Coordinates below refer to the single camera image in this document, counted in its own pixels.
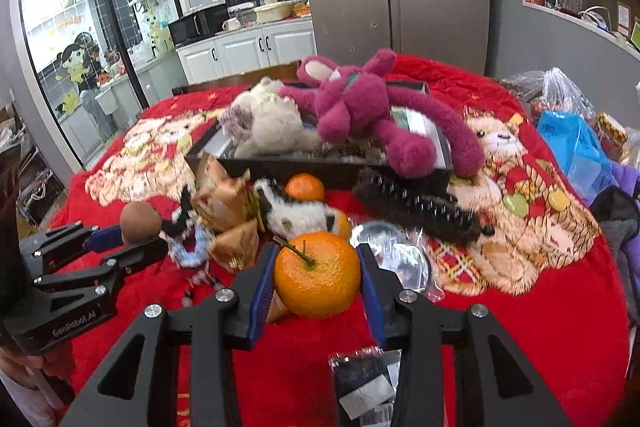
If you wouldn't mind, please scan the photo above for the yellow patterned packet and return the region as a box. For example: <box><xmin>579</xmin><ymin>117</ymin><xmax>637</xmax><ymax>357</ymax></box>
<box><xmin>596</xmin><ymin>111</ymin><xmax>629</xmax><ymax>148</ymax></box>

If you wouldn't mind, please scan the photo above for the pink plush bunny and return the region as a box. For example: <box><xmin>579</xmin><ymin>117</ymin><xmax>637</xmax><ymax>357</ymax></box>
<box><xmin>276</xmin><ymin>47</ymin><xmax>487</xmax><ymax>181</ymax></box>

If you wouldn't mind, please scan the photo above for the blue plastic bag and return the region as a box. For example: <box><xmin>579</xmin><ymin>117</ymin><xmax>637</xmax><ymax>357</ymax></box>
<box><xmin>536</xmin><ymin>108</ymin><xmax>614</xmax><ymax>204</ymax></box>

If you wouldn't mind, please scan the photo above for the grey cloth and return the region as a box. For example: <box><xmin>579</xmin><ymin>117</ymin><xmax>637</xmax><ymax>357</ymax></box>
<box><xmin>589</xmin><ymin>186</ymin><xmax>640</xmax><ymax>325</ymax></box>

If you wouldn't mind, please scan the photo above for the purple cloth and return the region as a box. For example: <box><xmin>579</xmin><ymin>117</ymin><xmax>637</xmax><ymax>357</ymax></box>
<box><xmin>611</xmin><ymin>161</ymin><xmax>640</xmax><ymax>198</ymax></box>

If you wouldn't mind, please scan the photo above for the person's left hand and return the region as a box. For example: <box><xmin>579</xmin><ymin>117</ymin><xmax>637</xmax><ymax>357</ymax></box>
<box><xmin>0</xmin><ymin>343</ymin><xmax>77</xmax><ymax>390</ymax></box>

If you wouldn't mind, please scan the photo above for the clear plastic bag of goods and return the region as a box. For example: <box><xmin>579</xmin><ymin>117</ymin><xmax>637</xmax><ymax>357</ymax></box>
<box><xmin>499</xmin><ymin>66</ymin><xmax>602</xmax><ymax>120</ymax></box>

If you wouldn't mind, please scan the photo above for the red blanket covered desktop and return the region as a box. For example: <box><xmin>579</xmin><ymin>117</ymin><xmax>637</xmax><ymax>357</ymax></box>
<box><xmin>50</xmin><ymin>56</ymin><xmax>632</xmax><ymax>427</ymax></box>

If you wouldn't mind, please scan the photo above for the person's left forearm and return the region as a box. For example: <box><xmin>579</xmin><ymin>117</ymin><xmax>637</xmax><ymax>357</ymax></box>
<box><xmin>0</xmin><ymin>369</ymin><xmax>66</xmax><ymax>427</ymax></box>

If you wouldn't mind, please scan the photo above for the black tray box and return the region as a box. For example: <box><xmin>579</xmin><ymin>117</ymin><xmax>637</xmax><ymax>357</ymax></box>
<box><xmin>184</xmin><ymin>78</ymin><xmax>454</xmax><ymax>196</ymax></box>

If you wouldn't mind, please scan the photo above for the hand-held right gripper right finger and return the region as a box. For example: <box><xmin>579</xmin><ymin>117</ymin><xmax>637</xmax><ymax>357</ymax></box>
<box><xmin>355</xmin><ymin>242</ymin><xmax>571</xmax><ymax>427</ymax></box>

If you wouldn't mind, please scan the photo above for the white teddy bear plush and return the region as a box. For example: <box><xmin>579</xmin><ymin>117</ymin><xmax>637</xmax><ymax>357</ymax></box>
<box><xmin>221</xmin><ymin>76</ymin><xmax>322</xmax><ymax>158</ymax></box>

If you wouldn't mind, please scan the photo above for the brown round plush ball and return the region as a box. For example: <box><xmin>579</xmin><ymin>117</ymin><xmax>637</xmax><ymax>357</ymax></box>
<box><xmin>119</xmin><ymin>201</ymin><xmax>164</xmax><ymax>245</ymax></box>

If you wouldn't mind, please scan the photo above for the clear packet with barcode label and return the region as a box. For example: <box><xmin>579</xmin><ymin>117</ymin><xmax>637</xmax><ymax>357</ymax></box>
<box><xmin>326</xmin><ymin>345</ymin><xmax>402</xmax><ymax>427</ymax></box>

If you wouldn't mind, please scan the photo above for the white kitchen cabinet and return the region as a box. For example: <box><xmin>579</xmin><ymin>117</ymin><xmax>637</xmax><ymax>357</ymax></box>
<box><xmin>174</xmin><ymin>17</ymin><xmax>319</xmax><ymax>86</ymax></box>

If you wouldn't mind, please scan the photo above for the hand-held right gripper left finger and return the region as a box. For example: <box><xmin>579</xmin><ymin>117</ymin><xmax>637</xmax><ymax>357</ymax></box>
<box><xmin>60</xmin><ymin>242</ymin><xmax>281</xmax><ymax>427</ymax></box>

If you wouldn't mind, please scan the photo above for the pink bead bracelet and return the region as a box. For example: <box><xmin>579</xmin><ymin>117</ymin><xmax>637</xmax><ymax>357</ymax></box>
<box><xmin>184</xmin><ymin>266</ymin><xmax>227</xmax><ymax>309</ymax></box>

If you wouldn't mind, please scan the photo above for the glass sliding door with stickers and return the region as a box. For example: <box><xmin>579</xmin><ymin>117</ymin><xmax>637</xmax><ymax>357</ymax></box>
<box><xmin>16</xmin><ymin>0</ymin><xmax>184</xmax><ymax>168</ymax></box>

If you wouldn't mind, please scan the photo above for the cream cooking pot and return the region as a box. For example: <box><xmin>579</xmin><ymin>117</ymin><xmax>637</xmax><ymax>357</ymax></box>
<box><xmin>253</xmin><ymin>1</ymin><xmax>294</xmax><ymax>24</ymax></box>

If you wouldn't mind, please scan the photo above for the blue beaded scrunchie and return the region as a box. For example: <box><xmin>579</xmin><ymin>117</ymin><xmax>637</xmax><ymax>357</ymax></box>
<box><xmin>166</xmin><ymin>216</ymin><xmax>212</xmax><ymax>269</ymax></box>

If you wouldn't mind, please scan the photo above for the tan pyramid candy box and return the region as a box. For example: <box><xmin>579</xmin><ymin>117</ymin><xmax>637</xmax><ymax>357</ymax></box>
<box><xmin>191</xmin><ymin>153</ymin><xmax>257</xmax><ymax>234</ymax></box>
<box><xmin>206</xmin><ymin>221</ymin><xmax>262</xmax><ymax>274</ymax></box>
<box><xmin>266</xmin><ymin>291</ymin><xmax>292</xmax><ymax>324</ymax></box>

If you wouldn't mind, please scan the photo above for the black microwave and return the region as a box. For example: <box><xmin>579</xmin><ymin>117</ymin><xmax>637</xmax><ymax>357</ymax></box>
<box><xmin>166</xmin><ymin>3</ymin><xmax>232</xmax><ymax>48</ymax></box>

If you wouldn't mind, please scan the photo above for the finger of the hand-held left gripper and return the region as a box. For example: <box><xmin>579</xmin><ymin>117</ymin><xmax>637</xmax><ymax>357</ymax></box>
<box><xmin>19</xmin><ymin>226</ymin><xmax>124</xmax><ymax>266</ymax></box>
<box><xmin>31</xmin><ymin>236</ymin><xmax>171</xmax><ymax>305</ymax></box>

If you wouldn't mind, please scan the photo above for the large orange with stem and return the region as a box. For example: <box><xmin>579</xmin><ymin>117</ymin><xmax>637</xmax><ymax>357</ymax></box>
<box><xmin>271</xmin><ymin>231</ymin><xmax>363</xmax><ymax>320</ymax></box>

